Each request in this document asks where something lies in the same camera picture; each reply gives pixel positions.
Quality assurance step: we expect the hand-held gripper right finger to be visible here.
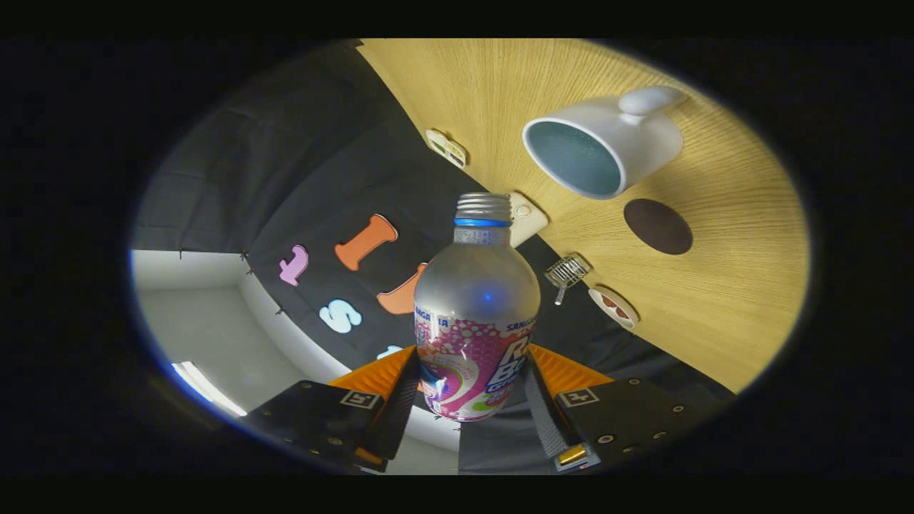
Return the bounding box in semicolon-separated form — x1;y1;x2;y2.
523;345;733;472

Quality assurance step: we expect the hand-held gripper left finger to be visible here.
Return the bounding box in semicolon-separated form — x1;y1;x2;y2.
246;346;422;473

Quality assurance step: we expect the silver juice bottle pink label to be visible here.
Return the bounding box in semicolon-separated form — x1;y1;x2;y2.
413;192;541;423

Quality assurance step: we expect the round brown coaster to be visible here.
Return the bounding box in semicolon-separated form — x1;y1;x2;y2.
623;198;694;256

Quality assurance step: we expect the white cup with handle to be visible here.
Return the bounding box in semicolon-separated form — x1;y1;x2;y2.
522;86;690;201

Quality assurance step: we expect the white round plate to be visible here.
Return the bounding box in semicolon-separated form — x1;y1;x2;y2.
588;286;640;331

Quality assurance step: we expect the narrow ceiling light panel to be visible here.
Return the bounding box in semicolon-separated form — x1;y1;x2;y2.
171;361;248;418

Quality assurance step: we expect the wooden table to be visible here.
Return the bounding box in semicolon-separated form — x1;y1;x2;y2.
357;39;811;395

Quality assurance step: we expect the white toaster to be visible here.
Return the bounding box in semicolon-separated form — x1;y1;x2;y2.
507;191;549;249

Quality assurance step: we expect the white divided sauce tray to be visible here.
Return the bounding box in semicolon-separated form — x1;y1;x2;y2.
426;128;468;170

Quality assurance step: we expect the metal wire basket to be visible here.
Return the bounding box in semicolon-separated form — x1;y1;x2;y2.
545;252;593;306

